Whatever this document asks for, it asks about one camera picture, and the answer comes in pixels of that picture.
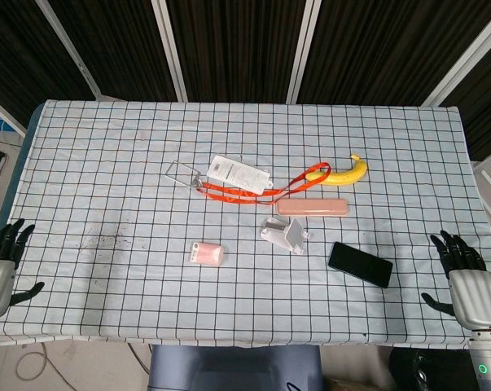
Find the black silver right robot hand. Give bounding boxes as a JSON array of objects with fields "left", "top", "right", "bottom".
[{"left": 420, "top": 230, "right": 491, "bottom": 331}]

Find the black smartphone with blue back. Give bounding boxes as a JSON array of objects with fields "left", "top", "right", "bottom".
[{"left": 327, "top": 240, "right": 394, "bottom": 289}]

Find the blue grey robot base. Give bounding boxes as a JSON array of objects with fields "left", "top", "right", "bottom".
[{"left": 149, "top": 345, "right": 323, "bottom": 391}]

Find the white folding phone stand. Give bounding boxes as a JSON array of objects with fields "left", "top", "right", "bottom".
[{"left": 260, "top": 217, "right": 313, "bottom": 256}]

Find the black bag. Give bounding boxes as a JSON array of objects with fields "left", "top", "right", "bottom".
[{"left": 389, "top": 348, "right": 474, "bottom": 391}]

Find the white black checked tablecloth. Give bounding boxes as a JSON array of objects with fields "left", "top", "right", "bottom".
[{"left": 0, "top": 99, "right": 491, "bottom": 347}]

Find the yellow banana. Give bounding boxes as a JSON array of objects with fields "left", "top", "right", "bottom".
[{"left": 305, "top": 152, "right": 370, "bottom": 187}]

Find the pink pencil case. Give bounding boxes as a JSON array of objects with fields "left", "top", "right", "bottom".
[{"left": 276, "top": 198, "right": 349, "bottom": 217}]

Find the clear badge holder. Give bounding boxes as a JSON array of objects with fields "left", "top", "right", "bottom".
[{"left": 163, "top": 160, "right": 204, "bottom": 189}]

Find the pink tissue pack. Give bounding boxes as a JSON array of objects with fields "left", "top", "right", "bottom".
[{"left": 189, "top": 240, "right": 226, "bottom": 268}]

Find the white printed package bag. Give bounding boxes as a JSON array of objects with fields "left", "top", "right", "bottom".
[{"left": 206, "top": 154, "right": 274, "bottom": 196}]

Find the orange lanyard strap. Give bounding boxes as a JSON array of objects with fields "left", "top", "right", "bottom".
[{"left": 199, "top": 161, "right": 332, "bottom": 206}]

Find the white partition post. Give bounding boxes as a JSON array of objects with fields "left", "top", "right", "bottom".
[
  {"left": 287, "top": 0, "right": 322, "bottom": 103},
  {"left": 151, "top": 0, "right": 188, "bottom": 102},
  {"left": 422, "top": 0, "right": 491, "bottom": 106},
  {"left": 35, "top": 0, "right": 103, "bottom": 99}
]

